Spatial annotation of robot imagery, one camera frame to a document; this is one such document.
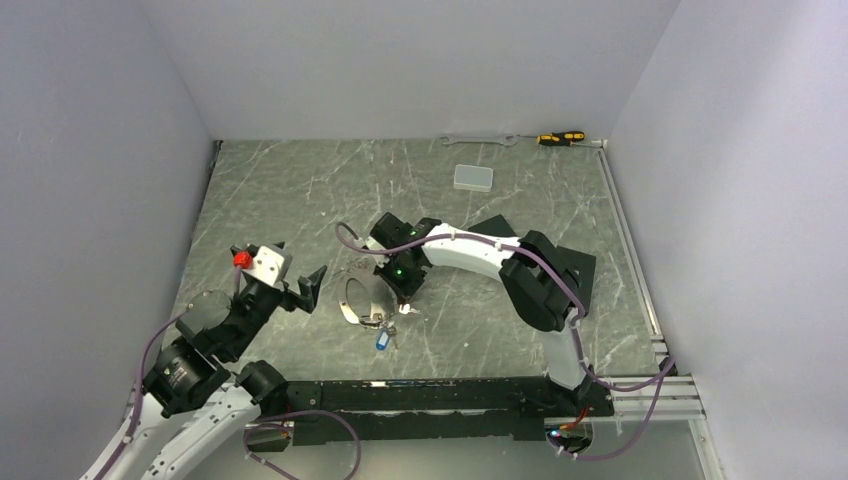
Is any blue key tag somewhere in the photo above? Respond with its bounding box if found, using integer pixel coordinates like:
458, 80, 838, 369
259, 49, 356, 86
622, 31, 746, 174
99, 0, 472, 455
375, 329, 391, 351

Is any black tag key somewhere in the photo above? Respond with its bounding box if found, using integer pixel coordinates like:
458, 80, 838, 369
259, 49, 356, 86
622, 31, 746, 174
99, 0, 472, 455
397, 303, 421, 315

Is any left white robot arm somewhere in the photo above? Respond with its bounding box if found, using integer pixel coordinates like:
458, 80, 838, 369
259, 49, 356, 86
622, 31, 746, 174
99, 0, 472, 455
83, 242, 327, 479

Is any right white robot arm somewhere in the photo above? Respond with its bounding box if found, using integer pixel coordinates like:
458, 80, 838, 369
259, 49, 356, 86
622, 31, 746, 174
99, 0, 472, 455
360, 213, 596, 415

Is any grey plastic box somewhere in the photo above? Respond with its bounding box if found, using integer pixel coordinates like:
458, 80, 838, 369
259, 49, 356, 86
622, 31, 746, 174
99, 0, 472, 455
453, 164, 494, 192

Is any silver open-end wrench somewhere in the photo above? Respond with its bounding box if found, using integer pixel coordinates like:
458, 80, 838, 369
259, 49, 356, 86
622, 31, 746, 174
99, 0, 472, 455
439, 134, 519, 147

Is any black rectangular device box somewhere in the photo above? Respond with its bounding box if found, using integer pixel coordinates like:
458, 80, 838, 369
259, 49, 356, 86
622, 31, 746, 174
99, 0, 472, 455
557, 246, 597, 309

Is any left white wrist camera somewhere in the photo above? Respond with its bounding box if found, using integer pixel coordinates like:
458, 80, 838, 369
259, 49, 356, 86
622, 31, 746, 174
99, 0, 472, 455
233, 249, 292, 289

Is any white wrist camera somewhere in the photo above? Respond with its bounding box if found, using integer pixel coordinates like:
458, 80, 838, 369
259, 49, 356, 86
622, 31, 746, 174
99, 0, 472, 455
362, 236, 389, 268
233, 249, 292, 289

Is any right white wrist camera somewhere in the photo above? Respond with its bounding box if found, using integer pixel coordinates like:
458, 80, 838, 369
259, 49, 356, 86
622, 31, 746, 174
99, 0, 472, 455
362, 236, 389, 268

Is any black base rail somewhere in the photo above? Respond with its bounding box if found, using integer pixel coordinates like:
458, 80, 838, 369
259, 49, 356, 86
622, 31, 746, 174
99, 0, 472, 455
282, 376, 615, 446

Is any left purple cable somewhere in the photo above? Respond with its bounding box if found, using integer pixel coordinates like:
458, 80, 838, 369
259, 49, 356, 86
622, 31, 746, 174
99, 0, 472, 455
92, 264, 246, 480

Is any purple cable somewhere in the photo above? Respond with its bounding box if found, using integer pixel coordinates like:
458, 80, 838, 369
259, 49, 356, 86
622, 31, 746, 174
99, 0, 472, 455
334, 221, 676, 464
92, 264, 246, 480

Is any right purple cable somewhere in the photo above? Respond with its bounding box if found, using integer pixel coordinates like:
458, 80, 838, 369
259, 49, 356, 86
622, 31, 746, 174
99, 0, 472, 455
334, 221, 676, 464

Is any aluminium frame rail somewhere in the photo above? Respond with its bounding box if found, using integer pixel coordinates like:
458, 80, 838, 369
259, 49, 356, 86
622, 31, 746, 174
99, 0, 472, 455
591, 149, 726, 479

